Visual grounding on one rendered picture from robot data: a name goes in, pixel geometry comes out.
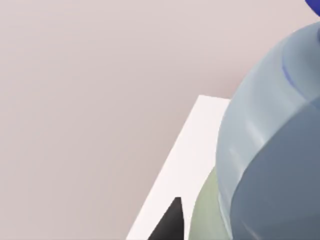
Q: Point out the clear bottle with blue cap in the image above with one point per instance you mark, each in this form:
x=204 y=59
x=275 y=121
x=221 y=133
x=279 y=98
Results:
x=270 y=150

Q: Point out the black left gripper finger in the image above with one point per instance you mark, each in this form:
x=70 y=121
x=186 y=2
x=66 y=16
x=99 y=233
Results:
x=171 y=223

